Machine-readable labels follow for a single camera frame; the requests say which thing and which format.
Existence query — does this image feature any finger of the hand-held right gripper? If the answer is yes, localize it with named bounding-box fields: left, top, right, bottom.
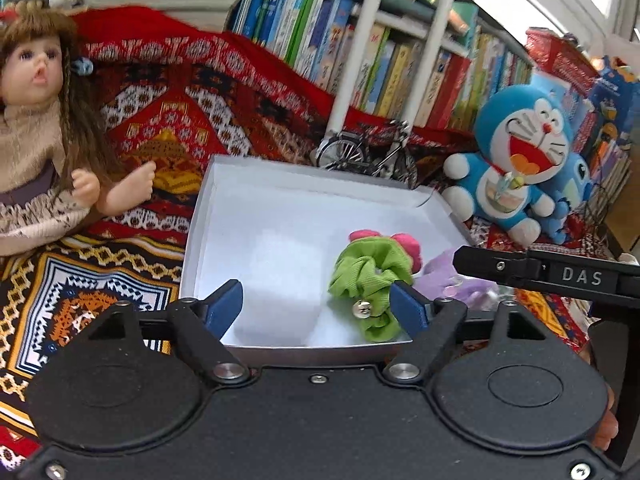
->
left=452, top=245, right=546, bottom=292

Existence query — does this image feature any white cardboard box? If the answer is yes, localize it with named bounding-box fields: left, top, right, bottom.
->
left=179, top=154, right=473, bottom=361

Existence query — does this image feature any miniature bicycle model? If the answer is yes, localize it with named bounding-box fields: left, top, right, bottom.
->
left=315, top=120, right=418, bottom=188

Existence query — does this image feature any green scrunchie with bell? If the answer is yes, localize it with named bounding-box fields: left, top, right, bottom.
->
left=327, top=240, right=416, bottom=343

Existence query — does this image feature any pink padded bow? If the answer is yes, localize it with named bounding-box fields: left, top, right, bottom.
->
left=349, top=229, right=423, bottom=271

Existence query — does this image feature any red plastic basket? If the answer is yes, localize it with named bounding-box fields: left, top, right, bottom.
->
left=525, top=27, right=601, bottom=76

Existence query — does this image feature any purple plush toy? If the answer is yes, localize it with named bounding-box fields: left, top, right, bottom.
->
left=412, top=252, right=501, bottom=311

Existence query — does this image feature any red patterned blanket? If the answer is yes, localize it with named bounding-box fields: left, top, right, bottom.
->
left=0, top=5, right=616, bottom=461

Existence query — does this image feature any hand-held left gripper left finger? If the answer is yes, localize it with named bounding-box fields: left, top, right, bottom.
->
left=82, top=279, right=251, bottom=387

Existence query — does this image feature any brown-haired baby doll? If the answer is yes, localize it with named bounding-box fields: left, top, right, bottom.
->
left=0, top=2, right=157, bottom=258

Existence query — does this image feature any blue printed carton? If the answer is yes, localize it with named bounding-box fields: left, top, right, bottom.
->
left=585, top=55, right=640, bottom=131

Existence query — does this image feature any row of standing colourful books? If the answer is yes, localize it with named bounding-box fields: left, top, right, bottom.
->
left=227, top=0, right=633, bottom=201

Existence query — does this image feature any person's right hand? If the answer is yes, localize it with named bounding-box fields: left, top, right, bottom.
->
left=592, top=387, right=620, bottom=453

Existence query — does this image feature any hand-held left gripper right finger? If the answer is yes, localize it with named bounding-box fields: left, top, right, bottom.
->
left=382, top=280, right=549, bottom=387

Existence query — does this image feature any white metal rack frame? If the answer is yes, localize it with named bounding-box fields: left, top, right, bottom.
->
left=325, top=0, right=466, bottom=133

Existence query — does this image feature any blue alien plush toy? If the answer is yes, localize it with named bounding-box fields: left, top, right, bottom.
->
left=542, top=152, right=596, bottom=246

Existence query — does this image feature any blue cat plush toy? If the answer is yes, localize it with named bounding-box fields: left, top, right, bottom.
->
left=442, top=85, right=576, bottom=246

